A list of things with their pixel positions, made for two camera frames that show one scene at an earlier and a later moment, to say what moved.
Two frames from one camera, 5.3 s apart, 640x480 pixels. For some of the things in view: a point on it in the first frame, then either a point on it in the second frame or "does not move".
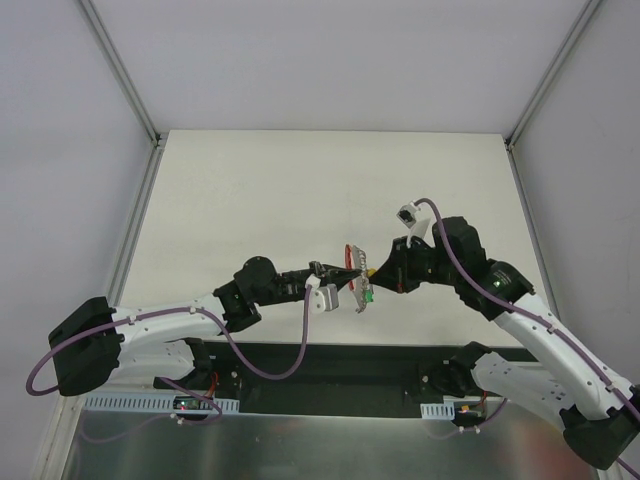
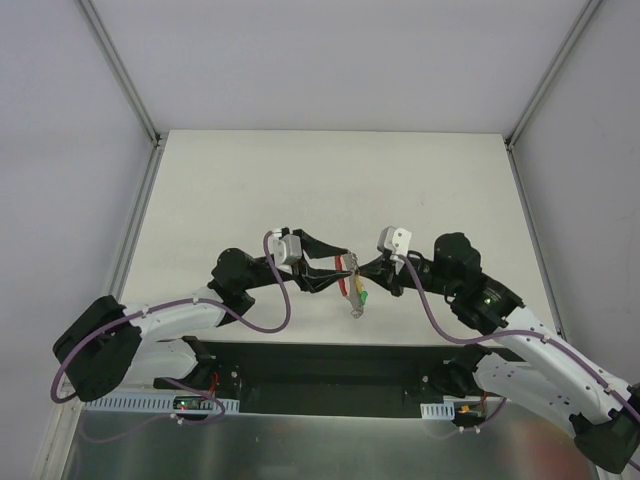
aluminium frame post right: [547, 79] does not move
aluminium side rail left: [137, 226] does not move
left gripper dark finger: [338, 273] -> [315, 249]
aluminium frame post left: [121, 70] does not move
